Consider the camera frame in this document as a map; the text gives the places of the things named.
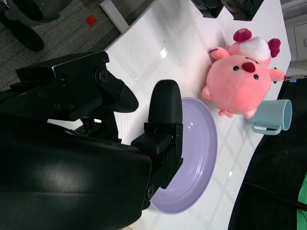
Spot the pink plush beaver doll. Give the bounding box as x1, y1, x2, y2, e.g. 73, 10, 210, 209
201, 28, 287, 118

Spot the black robot foot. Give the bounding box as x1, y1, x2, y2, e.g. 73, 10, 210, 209
0, 9, 46, 52

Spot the white cabinet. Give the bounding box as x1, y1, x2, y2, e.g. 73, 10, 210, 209
283, 0, 307, 79

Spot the green cloth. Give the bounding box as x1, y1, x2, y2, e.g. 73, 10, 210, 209
296, 174, 307, 230

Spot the black cable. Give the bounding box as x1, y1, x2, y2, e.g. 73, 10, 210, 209
242, 182, 307, 209

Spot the purple round plate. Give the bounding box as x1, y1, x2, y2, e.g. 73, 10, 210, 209
150, 97, 218, 215

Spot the black backdrop curtain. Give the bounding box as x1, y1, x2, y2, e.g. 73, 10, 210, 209
227, 79, 307, 230

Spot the white table leg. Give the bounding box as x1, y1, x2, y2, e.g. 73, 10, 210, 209
100, 0, 130, 34

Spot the grey robot leg shell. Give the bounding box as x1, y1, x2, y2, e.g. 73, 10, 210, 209
0, 0, 60, 27

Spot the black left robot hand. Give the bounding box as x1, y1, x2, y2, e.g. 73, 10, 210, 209
191, 0, 261, 21

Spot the red square floor marker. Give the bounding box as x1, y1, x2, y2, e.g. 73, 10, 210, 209
86, 14, 98, 26

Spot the light blue mug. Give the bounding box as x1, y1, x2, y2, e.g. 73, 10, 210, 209
244, 98, 293, 135

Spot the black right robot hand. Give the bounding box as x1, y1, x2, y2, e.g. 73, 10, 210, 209
0, 51, 185, 230

